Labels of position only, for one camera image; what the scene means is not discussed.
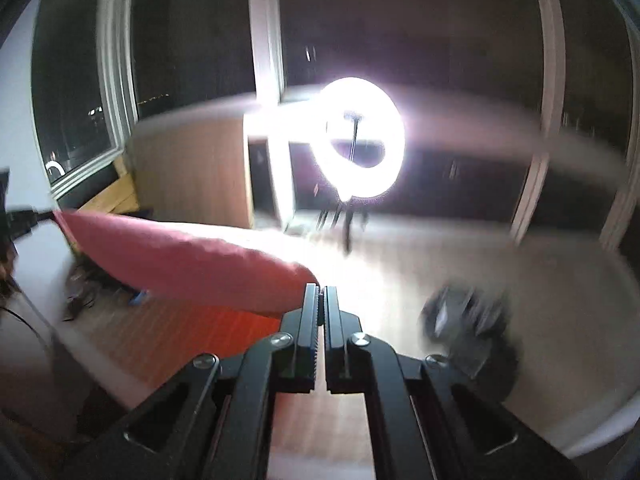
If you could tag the wooden desk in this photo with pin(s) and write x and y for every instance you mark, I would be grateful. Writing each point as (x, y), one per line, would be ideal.
(112, 195)

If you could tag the black clothes pile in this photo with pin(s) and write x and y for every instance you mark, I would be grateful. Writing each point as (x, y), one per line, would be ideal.
(475, 340)

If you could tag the white framed window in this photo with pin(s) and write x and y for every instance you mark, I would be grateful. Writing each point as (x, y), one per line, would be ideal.
(75, 85)

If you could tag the wooden cabinet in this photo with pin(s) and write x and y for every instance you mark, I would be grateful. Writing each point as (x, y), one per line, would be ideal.
(195, 170)

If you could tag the small blue object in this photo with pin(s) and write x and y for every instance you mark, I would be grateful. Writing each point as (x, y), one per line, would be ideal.
(139, 298)

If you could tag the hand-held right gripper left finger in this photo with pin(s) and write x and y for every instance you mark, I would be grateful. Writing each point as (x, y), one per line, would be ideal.
(315, 345)

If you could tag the pink shirt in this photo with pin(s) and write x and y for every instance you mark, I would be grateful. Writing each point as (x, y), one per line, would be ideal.
(190, 265)

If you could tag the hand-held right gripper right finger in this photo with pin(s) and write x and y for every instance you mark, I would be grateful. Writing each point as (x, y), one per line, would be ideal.
(330, 345)

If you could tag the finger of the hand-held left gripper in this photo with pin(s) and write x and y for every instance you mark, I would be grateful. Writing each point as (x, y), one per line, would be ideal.
(30, 217)

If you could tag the black tripod stand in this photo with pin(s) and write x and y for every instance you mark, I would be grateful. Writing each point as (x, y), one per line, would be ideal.
(347, 225)

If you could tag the white framed glass door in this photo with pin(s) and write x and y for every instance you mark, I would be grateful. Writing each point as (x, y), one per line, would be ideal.
(450, 110)

